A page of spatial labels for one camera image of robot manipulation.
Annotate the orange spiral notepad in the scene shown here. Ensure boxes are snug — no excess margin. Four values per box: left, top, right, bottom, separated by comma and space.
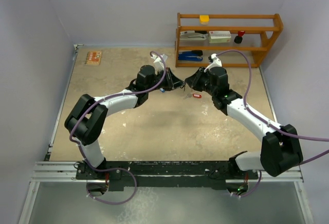
85, 51, 102, 66

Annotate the white red box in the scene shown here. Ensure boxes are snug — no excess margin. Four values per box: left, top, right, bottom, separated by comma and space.
208, 31, 231, 43

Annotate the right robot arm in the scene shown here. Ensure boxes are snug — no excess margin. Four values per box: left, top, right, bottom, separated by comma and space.
185, 67, 303, 178

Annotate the white grey stapler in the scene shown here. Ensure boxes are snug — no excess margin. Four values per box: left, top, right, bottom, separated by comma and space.
179, 30, 208, 41

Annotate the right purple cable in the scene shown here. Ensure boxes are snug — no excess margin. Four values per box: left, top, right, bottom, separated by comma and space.
213, 50, 329, 165

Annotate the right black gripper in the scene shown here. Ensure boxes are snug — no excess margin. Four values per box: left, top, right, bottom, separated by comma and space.
185, 67, 216, 97

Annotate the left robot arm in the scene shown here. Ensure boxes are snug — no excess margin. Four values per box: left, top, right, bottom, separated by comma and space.
64, 65, 185, 179

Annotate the yellow lidded container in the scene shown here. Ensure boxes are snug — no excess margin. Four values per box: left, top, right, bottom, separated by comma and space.
199, 14, 210, 25

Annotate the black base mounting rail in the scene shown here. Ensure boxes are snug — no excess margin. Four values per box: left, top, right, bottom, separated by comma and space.
74, 161, 258, 192

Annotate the red tagged key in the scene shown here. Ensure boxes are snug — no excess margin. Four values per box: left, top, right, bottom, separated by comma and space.
184, 93, 202, 100

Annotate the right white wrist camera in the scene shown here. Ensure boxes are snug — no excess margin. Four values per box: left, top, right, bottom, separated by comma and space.
206, 53, 222, 70

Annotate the wooden shelf rack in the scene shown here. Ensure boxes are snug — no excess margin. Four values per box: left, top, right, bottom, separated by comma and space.
175, 13, 284, 67

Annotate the blue black stapler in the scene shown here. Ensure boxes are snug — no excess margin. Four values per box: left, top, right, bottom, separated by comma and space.
178, 50, 203, 62

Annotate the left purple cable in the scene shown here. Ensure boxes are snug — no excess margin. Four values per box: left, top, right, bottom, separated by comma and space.
69, 51, 167, 171

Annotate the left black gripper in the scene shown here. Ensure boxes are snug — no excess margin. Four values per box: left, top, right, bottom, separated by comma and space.
146, 68, 185, 93

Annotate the aluminium frame rail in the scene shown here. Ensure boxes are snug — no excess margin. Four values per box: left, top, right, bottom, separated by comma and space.
29, 161, 80, 183

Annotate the red black stamp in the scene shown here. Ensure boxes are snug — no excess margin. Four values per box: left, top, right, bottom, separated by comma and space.
234, 31, 245, 44

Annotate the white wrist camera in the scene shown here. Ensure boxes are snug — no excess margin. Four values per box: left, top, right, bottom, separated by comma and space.
206, 53, 222, 70
151, 54, 168, 72

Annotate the purple cable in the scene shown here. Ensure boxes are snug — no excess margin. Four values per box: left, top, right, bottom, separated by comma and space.
213, 50, 329, 165
69, 51, 167, 171

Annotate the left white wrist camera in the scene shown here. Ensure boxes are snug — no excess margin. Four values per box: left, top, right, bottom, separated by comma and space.
151, 54, 168, 72

